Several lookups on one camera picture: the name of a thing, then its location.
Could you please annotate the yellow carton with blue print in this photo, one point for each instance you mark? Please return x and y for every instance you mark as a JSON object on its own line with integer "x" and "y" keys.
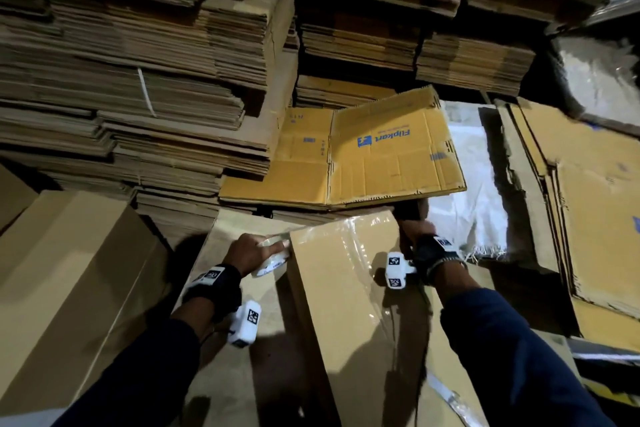
{"x": 395, "y": 146}

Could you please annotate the pile of brown cartons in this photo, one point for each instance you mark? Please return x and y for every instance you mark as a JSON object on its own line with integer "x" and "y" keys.
{"x": 520, "y": 181}

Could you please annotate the brown carton blue print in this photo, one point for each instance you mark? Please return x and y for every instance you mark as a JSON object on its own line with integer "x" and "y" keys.
{"x": 600, "y": 201}

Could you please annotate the black right wrist band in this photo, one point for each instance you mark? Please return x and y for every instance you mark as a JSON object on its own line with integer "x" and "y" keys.
{"x": 435, "y": 251}

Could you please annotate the plywood work board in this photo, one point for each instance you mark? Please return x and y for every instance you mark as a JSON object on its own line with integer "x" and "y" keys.
{"x": 230, "y": 382}

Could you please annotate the person's right forearm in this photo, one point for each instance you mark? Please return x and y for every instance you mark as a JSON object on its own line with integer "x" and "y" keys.
{"x": 520, "y": 362}

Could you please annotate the person's right hand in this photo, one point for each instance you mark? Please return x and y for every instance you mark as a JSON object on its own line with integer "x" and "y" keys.
{"x": 415, "y": 237}

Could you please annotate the white plastic sack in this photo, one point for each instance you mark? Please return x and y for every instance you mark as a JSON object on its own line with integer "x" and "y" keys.
{"x": 470, "y": 181}

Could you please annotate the black wrist band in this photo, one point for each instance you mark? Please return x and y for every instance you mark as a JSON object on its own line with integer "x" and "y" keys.
{"x": 435, "y": 251}
{"x": 212, "y": 287}

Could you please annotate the black left wrist band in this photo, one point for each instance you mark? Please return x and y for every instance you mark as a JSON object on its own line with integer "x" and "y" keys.
{"x": 212, "y": 287}

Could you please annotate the person's left forearm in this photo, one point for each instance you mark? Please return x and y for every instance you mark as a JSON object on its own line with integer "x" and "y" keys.
{"x": 130, "y": 372}

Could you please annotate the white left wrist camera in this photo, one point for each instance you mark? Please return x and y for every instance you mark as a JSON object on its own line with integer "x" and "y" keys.
{"x": 245, "y": 324}

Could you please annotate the stacks of flat cardboard bundles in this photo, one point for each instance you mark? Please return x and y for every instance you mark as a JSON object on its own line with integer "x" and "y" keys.
{"x": 110, "y": 71}

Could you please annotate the clear plastic sheet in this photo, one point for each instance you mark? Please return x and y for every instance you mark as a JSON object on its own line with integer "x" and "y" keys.
{"x": 600, "y": 76}

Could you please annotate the brown cardboard box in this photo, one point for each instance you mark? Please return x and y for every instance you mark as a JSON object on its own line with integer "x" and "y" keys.
{"x": 12, "y": 197}
{"x": 70, "y": 282}
{"x": 330, "y": 342}

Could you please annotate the person's left hand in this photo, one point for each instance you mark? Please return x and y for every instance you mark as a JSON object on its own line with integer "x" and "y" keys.
{"x": 250, "y": 253}

